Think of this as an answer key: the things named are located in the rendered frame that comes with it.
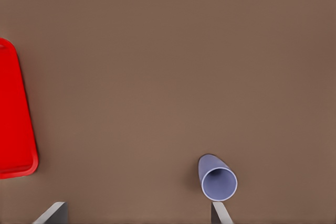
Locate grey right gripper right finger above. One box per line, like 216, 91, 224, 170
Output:
211, 201, 234, 224

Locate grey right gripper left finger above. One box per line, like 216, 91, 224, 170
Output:
32, 201, 69, 224

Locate blue-grey cup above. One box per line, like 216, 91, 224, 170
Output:
197, 154, 238, 202

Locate red plastic tray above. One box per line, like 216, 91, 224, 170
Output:
0, 37, 39, 180

